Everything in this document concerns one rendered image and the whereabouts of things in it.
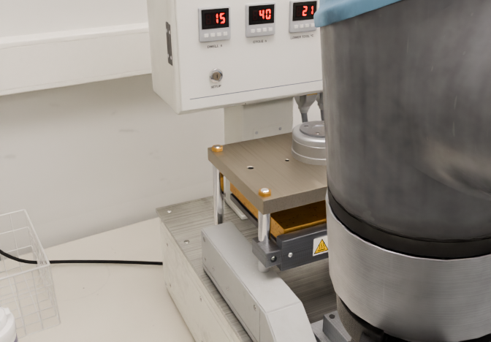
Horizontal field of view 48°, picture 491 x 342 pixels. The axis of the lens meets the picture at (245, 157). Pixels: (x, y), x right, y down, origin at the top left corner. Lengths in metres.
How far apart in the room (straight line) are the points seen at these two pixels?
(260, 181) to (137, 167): 0.64
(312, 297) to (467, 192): 0.64
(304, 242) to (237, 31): 0.32
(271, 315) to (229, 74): 0.36
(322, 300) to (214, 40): 0.39
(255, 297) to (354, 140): 0.52
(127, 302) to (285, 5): 0.62
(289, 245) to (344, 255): 0.49
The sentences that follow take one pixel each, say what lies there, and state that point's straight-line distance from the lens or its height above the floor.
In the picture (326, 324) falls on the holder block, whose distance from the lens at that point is 0.67.
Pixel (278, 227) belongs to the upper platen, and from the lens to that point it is 0.71.
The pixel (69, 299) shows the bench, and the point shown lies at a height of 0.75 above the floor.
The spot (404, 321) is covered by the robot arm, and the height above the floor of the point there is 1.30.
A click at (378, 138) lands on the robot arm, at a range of 0.16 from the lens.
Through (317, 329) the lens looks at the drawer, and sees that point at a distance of 0.69.
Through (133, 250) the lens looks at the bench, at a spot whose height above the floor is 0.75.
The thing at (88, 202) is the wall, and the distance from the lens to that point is 1.30.
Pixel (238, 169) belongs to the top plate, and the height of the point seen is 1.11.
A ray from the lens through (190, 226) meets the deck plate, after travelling 0.96.
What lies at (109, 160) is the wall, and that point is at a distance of 1.27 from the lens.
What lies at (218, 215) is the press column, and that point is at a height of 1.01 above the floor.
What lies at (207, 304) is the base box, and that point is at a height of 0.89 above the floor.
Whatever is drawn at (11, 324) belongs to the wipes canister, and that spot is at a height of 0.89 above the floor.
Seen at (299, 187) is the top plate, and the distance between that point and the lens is 0.69.
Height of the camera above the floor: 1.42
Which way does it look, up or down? 24 degrees down
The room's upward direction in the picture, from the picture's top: straight up
